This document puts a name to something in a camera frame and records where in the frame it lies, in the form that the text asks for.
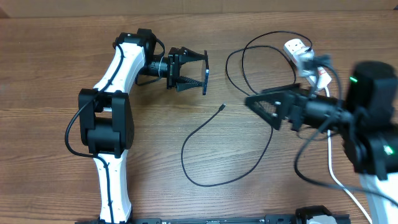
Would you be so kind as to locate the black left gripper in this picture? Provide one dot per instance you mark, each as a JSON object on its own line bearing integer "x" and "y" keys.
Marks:
{"x": 183, "y": 55}

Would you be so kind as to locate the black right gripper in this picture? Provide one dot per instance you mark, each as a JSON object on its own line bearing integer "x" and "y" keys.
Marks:
{"x": 288, "y": 102}

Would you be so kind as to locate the blue Samsung Galaxy smartphone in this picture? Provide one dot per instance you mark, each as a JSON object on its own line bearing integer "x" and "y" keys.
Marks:
{"x": 205, "y": 73}

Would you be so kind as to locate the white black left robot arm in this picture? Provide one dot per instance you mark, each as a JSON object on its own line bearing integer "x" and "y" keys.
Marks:
{"x": 106, "y": 122}

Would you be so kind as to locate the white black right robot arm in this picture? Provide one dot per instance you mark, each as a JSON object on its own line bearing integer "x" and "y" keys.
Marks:
{"x": 363, "y": 120}

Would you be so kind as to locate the white charger plug adapter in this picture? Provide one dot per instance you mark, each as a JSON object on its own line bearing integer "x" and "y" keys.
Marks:
{"x": 301, "y": 57}

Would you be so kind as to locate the white power extension strip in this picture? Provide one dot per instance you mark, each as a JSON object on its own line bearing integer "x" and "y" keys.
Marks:
{"x": 320, "y": 82}

